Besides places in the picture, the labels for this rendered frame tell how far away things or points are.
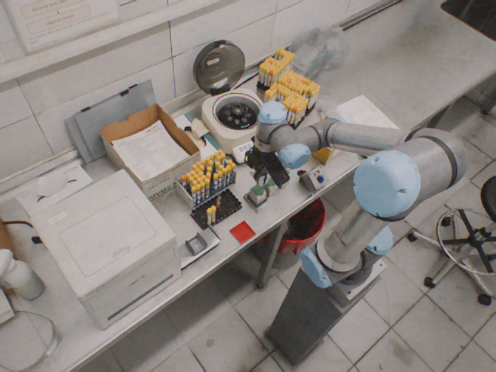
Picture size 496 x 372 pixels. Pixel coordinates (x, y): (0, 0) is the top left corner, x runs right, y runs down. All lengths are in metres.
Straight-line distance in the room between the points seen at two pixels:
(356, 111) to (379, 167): 1.14
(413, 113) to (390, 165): 1.26
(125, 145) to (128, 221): 0.52
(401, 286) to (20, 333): 1.90
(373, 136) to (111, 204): 0.70
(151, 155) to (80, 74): 0.36
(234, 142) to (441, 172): 0.91
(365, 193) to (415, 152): 0.11
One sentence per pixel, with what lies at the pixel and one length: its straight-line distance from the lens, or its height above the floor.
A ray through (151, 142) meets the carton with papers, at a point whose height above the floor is 0.94.
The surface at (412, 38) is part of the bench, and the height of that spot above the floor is 0.88.
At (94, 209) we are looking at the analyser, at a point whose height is 1.17.
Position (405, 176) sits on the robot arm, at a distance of 0.77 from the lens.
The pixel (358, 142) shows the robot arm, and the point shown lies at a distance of 1.04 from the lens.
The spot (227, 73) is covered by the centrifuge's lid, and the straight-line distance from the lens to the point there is 1.74.
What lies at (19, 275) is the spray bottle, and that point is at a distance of 1.31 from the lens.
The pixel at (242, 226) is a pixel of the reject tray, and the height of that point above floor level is 0.88.
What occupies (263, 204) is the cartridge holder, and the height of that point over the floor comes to 0.89.
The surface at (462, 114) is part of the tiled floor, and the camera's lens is 3.59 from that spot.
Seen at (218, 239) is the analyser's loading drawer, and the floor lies 0.91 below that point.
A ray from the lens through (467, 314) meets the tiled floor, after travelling 2.66.
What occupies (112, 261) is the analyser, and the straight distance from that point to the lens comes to 1.09.
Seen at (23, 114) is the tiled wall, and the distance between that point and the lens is 1.48.
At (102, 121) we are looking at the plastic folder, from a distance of 1.59.
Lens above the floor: 2.15
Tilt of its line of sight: 56 degrees down
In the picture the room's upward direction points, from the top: 9 degrees clockwise
